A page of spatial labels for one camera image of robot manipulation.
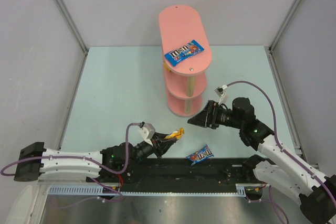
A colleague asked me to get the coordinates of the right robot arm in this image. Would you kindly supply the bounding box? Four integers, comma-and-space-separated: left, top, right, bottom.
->
187, 97, 335, 223

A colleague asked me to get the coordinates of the purple cable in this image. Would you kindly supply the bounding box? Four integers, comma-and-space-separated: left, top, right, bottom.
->
225, 80, 336, 223
0, 122, 144, 204

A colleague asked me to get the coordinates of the pink tiered shelf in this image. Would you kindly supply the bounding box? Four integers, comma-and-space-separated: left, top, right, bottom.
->
159, 5, 212, 117

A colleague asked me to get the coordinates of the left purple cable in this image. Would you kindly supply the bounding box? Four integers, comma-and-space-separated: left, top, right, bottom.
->
0, 122, 144, 204

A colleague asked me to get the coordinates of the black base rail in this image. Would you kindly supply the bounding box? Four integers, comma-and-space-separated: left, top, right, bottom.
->
97, 158, 261, 189

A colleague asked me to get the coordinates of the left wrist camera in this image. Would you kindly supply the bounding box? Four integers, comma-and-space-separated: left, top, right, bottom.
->
139, 122, 155, 146

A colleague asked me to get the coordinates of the slotted cable duct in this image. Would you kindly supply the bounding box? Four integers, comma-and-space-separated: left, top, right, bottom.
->
48, 184, 266, 197

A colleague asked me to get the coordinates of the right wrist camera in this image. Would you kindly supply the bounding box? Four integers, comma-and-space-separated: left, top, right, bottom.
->
215, 85, 228, 105

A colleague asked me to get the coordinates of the yellow candy bag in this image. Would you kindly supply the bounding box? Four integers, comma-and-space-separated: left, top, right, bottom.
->
164, 127, 185, 140

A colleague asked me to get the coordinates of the yellow M&M bag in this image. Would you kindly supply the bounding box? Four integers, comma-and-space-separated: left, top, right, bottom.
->
163, 62, 171, 72

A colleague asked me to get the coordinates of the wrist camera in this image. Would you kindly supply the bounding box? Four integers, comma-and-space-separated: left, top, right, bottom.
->
215, 85, 228, 105
139, 122, 155, 146

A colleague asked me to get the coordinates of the blue M&M bag on shelf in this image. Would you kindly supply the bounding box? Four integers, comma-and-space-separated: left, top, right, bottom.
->
164, 40, 204, 67

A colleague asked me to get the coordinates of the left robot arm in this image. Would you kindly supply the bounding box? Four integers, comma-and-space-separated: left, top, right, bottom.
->
14, 131, 181, 182

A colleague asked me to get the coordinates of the blue M&M bag on table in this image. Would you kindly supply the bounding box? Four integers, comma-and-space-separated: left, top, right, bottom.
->
186, 144, 214, 166

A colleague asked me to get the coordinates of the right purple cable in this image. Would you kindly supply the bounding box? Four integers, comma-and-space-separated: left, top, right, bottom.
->
225, 80, 336, 223

